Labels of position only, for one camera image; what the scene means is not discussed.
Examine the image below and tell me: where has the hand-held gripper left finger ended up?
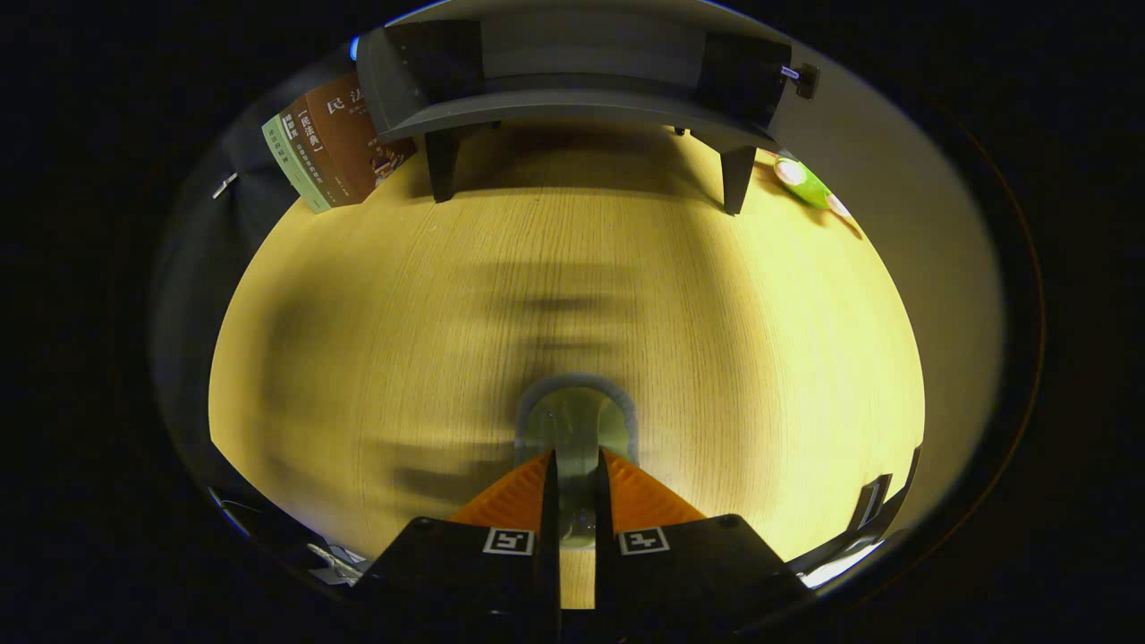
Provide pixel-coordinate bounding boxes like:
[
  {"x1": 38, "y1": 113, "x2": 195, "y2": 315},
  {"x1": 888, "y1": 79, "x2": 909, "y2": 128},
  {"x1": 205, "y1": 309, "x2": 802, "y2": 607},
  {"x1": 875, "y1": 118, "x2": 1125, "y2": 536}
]
[{"x1": 353, "y1": 450, "x2": 562, "y2": 620}]

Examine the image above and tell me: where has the green object with grey base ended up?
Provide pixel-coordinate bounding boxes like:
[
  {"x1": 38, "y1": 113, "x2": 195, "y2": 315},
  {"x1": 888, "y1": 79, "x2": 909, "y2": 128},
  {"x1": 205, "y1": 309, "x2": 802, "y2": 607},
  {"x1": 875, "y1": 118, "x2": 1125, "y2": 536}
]
[{"x1": 514, "y1": 373, "x2": 640, "y2": 551}]

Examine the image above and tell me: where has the pink and green plush toy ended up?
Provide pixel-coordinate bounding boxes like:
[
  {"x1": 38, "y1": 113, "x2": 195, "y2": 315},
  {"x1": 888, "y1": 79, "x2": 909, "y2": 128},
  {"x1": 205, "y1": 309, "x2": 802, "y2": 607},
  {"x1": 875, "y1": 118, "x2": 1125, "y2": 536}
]
[{"x1": 771, "y1": 154, "x2": 864, "y2": 238}]

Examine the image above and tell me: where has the grey cabinet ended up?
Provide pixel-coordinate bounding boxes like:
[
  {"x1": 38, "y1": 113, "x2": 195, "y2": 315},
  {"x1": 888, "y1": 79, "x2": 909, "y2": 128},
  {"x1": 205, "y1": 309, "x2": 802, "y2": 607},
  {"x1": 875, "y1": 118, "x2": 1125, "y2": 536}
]
[{"x1": 356, "y1": 0, "x2": 819, "y2": 216}]

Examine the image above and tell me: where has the black backdrop cloth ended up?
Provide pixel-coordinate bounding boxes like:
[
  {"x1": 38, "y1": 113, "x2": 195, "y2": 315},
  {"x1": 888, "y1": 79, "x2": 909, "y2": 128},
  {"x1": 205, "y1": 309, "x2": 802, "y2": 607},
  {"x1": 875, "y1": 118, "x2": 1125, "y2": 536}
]
[{"x1": 150, "y1": 45, "x2": 386, "y2": 591}]

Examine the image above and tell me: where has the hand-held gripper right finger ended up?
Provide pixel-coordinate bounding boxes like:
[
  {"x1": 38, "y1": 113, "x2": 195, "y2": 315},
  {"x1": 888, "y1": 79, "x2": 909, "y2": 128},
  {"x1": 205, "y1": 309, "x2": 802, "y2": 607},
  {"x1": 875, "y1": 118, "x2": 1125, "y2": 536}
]
[{"x1": 595, "y1": 447, "x2": 810, "y2": 620}]

